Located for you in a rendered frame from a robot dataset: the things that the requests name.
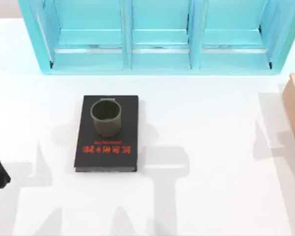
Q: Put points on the olive green cup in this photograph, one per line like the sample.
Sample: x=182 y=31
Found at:
x=105 y=123

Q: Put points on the black book with red lettering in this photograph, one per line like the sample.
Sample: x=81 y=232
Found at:
x=105 y=155

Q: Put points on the light blue rack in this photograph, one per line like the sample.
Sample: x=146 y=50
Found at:
x=159 y=37

